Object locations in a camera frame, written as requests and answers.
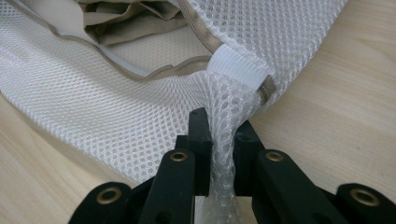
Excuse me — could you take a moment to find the beige garment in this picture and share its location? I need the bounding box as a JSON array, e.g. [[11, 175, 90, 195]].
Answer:
[[18, 0, 195, 48]]

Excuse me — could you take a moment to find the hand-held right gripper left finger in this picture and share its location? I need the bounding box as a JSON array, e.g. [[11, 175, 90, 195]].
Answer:
[[175, 106, 215, 198]]

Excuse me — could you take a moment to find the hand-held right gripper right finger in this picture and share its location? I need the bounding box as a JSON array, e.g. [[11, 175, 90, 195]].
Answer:
[[233, 120, 266, 197]]

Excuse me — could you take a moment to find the white mesh laundry bag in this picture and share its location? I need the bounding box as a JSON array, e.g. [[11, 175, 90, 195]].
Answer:
[[0, 0, 349, 224]]

